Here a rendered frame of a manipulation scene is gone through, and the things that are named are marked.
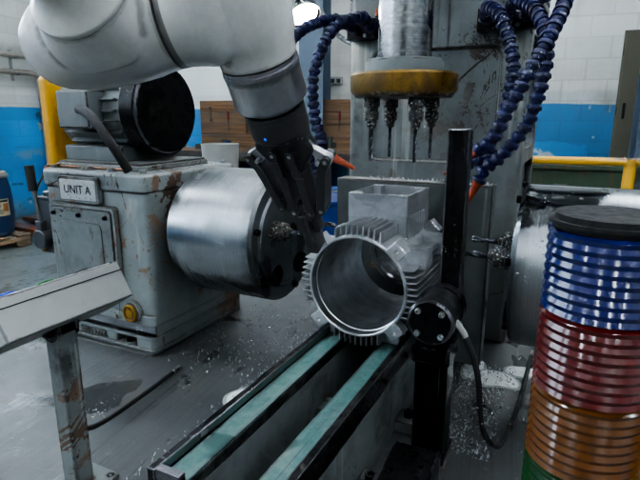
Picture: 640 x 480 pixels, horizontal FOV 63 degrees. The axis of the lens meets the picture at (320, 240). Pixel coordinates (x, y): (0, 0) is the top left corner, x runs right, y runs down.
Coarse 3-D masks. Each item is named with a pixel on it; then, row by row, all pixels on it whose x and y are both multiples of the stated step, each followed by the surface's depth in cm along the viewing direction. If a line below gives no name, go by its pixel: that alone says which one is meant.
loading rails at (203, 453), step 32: (320, 352) 78; (352, 352) 88; (384, 352) 78; (256, 384) 67; (288, 384) 69; (320, 384) 77; (352, 384) 69; (384, 384) 72; (224, 416) 61; (256, 416) 62; (288, 416) 69; (320, 416) 62; (352, 416) 62; (384, 416) 74; (192, 448) 56; (224, 448) 56; (256, 448) 62; (288, 448) 56; (320, 448) 55; (352, 448) 63
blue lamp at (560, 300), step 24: (552, 240) 27; (576, 240) 26; (600, 240) 25; (552, 264) 27; (576, 264) 26; (600, 264) 25; (624, 264) 25; (552, 288) 27; (576, 288) 26; (600, 288) 25; (624, 288) 25; (552, 312) 27; (576, 312) 26; (600, 312) 25; (624, 312) 25
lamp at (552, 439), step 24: (552, 408) 28; (576, 408) 27; (528, 432) 30; (552, 432) 28; (576, 432) 27; (600, 432) 27; (624, 432) 27; (552, 456) 28; (576, 456) 27; (600, 456) 27; (624, 456) 27
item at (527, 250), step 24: (528, 192) 75; (552, 192) 74; (576, 192) 73; (600, 192) 72; (624, 192) 72; (528, 216) 72; (480, 240) 89; (504, 240) 85; (528, 240) 70; (504, 264) 76; (528, 264) 70; (528, 288) 70; (504, 312) 78; (528, 312) 71; (528, 336) 74
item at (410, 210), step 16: (352, 192) 84; (368, 192) 91; (384, 192) 94; (400, 192) 92; (416, 192) 84; (352, 208) 84; (368, 208) 83; (384, 208) 82; (400, 208) 81; (416, 208) 85; (400, 224) 81; (416, 224) 85
